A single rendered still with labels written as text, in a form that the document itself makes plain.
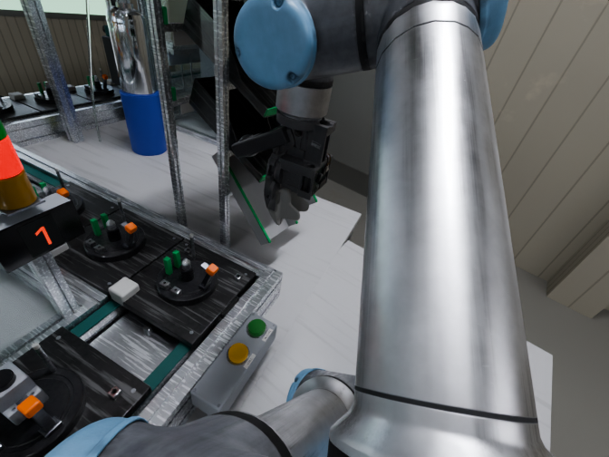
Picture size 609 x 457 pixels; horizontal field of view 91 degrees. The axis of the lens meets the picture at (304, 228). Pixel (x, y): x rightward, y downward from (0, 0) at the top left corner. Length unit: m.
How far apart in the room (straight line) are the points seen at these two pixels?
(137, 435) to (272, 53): 0.29
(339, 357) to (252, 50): 0.71
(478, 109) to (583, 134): 2.59
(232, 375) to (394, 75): 0.59
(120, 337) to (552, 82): 2.70
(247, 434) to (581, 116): 2.69
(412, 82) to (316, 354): 0.71
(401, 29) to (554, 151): 2.58
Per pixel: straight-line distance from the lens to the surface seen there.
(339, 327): 0.88
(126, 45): 1.49
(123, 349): 0.79
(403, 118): 0.19
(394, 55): 0.24
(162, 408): 0.67
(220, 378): 0.67
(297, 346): 0.83
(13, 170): 0.58
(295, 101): 0.42
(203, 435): 0.22
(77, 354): 0.75
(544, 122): 2.76
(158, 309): 0.77
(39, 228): 0.63
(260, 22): 0.30
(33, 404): 0.60
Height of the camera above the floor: 1.57
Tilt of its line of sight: 38 degrees down
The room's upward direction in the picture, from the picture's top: 11 degrees clockwise
